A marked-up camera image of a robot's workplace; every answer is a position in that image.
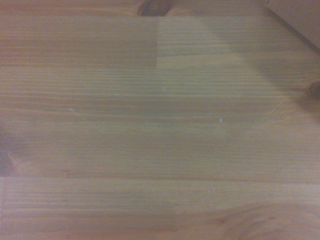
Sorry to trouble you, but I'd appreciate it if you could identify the brown cardboard box with lid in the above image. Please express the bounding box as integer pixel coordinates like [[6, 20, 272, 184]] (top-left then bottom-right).
[[264, 0, 320, 50]]

